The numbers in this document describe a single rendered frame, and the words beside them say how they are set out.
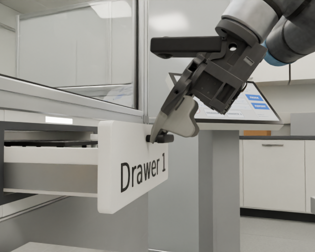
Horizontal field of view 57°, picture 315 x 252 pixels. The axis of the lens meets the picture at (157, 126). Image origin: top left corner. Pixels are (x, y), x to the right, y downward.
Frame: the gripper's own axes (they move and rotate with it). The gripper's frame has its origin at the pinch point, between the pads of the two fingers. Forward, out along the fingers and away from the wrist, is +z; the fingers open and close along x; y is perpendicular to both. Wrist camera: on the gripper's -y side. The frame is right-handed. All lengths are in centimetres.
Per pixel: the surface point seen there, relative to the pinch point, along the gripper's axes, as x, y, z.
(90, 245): 11.8, -0.7, 29.9
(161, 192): 170, -10, 61
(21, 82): -10.0, -18.6, 4.1
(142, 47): 47, -31, -14
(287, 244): 218, 95, 44
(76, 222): 5.8, -4.5, 24.5
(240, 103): 96, 4, -20
